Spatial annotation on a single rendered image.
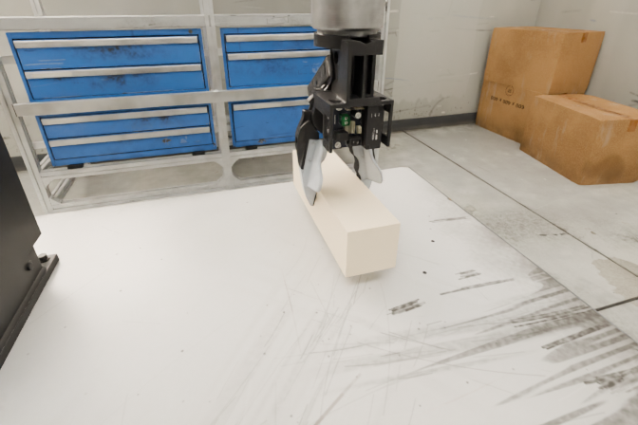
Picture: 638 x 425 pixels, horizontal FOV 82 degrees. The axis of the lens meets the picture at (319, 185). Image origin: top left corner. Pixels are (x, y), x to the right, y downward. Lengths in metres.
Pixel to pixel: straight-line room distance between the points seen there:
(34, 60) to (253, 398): 1.73
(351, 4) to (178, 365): 0.37
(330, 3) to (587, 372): 0.41
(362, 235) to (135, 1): 2.42
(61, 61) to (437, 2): 2.45
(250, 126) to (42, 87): 0.87
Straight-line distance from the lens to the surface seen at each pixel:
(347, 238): 0.39
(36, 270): 0.54
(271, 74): 1.87
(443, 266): 0.49
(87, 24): 1.84
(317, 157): 0.44
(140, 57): 1.84
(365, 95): 0.40
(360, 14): 0.39
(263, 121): 1.91
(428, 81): 3.25
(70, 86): 1.92
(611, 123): 2.62
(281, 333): 0.39
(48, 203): 2.11
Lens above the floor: 0.99
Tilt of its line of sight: 27 degrees down
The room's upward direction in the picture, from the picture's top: straight up
